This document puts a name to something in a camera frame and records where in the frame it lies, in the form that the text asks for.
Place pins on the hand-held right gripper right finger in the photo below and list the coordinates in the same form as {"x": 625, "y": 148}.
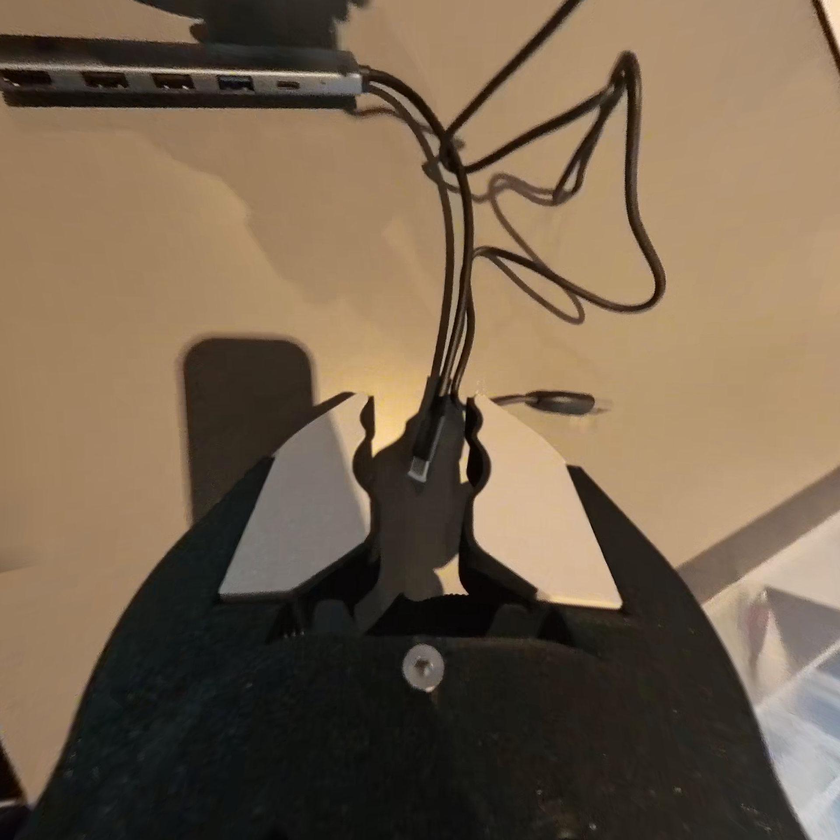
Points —
{"x": 544, "y": 525}

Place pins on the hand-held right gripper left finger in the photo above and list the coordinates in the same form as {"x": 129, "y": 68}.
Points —
{"x": 295, "y": 518}

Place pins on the clear plastic bin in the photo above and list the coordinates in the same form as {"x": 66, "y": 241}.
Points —
{"x": 787, "y": 722}

